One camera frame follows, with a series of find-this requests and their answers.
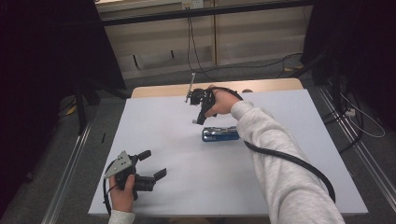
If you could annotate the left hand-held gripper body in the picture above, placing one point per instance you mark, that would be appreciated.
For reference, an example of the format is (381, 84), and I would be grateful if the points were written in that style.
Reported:
(120, 164)

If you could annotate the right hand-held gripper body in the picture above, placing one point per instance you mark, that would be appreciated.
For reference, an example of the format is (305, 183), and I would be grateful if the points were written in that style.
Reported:
(199, 97)

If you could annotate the person's right hand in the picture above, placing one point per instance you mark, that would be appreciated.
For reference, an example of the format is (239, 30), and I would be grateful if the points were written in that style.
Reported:
(223, 102)

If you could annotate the person's left hand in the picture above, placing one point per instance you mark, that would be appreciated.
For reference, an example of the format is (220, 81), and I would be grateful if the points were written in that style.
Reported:
(122, 196)

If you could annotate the small black floor object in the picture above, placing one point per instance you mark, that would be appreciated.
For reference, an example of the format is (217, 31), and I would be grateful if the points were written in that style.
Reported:
(103, 137)

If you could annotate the white table cover sheet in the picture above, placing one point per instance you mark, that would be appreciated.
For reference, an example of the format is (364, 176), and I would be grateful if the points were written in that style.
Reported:
(174, 140)

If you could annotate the black tripod stand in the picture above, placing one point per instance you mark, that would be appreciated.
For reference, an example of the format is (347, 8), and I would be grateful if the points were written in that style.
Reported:
(314, 63)
(82, 105)

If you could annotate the wooden table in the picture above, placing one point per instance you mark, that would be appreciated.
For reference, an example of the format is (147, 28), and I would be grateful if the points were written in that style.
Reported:
(267, 84)

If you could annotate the yellow floor tape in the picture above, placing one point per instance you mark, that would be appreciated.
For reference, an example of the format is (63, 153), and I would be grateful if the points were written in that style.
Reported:
(294, 68)
(71, 110)

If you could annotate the black metal crossbar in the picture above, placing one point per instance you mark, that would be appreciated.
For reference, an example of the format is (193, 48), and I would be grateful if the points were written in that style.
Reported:
(202, 12)

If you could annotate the black curtain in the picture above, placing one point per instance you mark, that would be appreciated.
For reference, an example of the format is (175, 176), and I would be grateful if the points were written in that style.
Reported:
(46, 62)
(361, 46)

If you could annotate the white power plug block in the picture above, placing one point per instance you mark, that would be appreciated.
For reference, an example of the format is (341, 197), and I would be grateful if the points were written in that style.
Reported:
(350, 112)

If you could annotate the metal floor rail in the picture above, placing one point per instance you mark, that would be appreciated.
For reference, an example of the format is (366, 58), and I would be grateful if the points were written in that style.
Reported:
(364, 155)
(67, 174)

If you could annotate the white wall socket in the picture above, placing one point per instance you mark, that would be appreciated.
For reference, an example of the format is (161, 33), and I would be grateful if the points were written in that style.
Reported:
(192, 4)

